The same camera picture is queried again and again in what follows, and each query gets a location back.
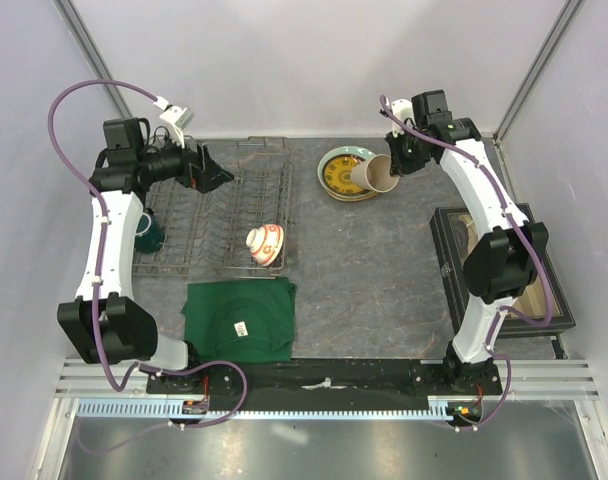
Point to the yellow patterned small plate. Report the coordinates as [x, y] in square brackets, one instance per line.
[336, 175]

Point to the folded green cloth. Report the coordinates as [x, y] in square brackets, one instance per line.
[241, 321]

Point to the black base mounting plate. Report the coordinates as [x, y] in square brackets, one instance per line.
[329, 384]

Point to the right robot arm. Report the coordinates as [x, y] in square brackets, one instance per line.
[504, 273]

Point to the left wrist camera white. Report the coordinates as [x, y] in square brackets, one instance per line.
[174, 118]

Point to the black glass lid box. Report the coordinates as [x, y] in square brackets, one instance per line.
[455, 236]

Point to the dark green mug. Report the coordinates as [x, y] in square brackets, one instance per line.
[149, 236]

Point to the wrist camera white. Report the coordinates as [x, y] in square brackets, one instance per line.
[400, 113]
[174, 118]

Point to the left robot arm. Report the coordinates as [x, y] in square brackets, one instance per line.
[103, 322]

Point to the white red pattern bowl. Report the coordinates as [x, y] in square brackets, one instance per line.
[265, 243]

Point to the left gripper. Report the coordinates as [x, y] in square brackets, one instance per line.
[199, 168]

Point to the grey wire dish rack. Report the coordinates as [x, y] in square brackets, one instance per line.
[205, 234]

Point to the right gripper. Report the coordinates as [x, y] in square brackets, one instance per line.
[399, 165]

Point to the beige cup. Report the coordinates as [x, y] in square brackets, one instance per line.
[375, 175]

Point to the mint green flower plate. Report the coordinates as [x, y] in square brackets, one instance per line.
[361, 152]

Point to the blue slotted cable duct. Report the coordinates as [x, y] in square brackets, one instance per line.
[437, 410]

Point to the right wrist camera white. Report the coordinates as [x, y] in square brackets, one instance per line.
[400, 113]

